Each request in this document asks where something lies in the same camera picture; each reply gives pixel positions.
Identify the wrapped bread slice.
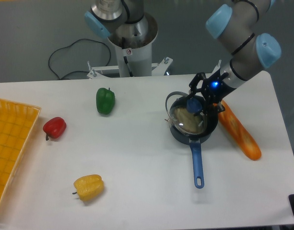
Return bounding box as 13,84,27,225
168,106,207,135

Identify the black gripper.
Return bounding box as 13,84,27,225
185,69,235,116

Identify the dark blue saucepan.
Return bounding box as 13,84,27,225
168,96,218,189

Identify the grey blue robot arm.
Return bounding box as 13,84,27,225
84,0,282,115

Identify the yellow bell pepper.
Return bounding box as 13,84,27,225
73,174,105,202

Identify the orange baguette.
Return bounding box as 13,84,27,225
218,100,261,161

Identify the red bell pepper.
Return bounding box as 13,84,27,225
43,117,67,141

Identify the glass pot lid blue knob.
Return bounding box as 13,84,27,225
165,92,207,135

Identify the yellow plastic basket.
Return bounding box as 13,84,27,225
0,98,41,206

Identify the green bell pepper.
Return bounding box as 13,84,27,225
95,88,116,115

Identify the black cable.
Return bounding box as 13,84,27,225
48,38,112,81

